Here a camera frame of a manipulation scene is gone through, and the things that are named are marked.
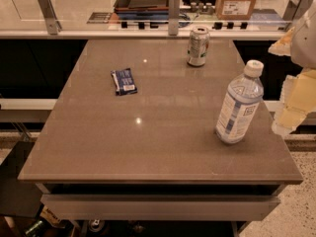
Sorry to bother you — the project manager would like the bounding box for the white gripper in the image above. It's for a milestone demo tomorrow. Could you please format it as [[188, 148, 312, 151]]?
[[268, 1, 316, 136]]

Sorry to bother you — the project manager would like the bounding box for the blue plastic water bottle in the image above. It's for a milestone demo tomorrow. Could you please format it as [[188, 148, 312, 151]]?
[[215, 59, 264, 144]]

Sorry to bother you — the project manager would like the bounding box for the green 7up can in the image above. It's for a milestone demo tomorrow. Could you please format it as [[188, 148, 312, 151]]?
[[187, 26, 209, 67]]

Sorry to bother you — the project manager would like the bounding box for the green bottle under table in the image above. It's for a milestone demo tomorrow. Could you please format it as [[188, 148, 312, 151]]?
[[24, 220, 46, 237]]

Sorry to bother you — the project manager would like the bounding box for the cardboard box with label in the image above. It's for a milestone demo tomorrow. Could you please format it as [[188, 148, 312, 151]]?
[[215, 0, 256, 20]]

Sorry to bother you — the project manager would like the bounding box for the blue snack packet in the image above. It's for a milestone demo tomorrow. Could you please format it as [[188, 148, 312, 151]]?
[[111, 68, 137, 96]]

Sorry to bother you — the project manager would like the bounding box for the grey table drawer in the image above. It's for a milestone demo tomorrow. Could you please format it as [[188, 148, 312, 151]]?
[[41, 195, 279, 221]]

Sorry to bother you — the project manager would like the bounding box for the right metal glass bracket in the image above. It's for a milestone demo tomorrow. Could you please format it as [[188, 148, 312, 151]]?
[[282, 0, 314, 31]]

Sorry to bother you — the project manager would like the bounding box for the metal glass bracket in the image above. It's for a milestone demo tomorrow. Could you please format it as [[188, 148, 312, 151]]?
[[282, 0, 314, 31], [168, 0, 180, 36], [38, 0, 61, 36]]

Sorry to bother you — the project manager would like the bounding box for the middle metal glass bracket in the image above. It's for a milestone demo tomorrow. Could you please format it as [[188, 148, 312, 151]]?
[[168, 0, 180, 36]]

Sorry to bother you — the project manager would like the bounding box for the left metal glass bracket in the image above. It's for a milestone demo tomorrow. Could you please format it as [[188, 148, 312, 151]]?
[[38, 0, 61, 36]]

